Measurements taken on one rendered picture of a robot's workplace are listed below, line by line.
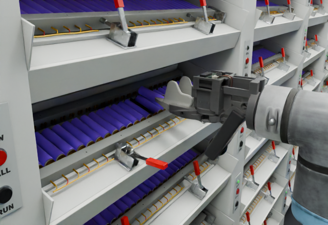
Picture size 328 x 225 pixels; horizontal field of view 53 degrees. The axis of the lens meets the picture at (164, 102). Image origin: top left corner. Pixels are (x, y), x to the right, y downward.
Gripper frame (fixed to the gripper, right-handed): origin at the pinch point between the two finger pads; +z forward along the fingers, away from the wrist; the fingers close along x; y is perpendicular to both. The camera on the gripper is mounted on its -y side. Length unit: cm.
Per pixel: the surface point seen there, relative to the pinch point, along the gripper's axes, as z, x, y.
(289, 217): -3, -127, -102
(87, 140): 2.4, 19.0, -2.4
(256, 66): 2, -62, -2
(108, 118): 5.2, 10.9, -1.5
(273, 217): -1, -97, -86
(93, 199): -5.4, 25.3, -7.2
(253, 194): -4, -51, -47
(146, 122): 0.1, 5.9, -2.8
